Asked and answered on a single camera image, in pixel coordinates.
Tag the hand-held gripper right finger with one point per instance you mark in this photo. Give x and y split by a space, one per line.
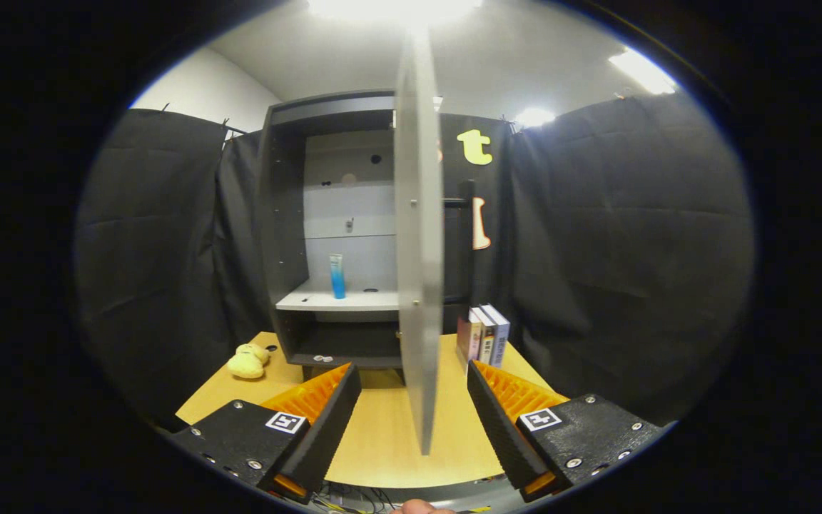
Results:
502 428

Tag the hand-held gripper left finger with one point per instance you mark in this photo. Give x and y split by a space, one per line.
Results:
325 428

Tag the white and blue cosmetic tube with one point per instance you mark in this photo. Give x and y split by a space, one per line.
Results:
337 282

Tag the white cover book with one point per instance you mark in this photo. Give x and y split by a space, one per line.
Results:
487 339

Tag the yellow plush toy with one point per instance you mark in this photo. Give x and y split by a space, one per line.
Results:
245 364

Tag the dark grey cabinet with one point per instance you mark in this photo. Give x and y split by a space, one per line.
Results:
282 250

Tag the black backdrop cloth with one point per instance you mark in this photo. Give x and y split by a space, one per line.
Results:
632 250

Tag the ceiling light panel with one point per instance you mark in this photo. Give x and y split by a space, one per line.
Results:
643 71
534 117
393 8

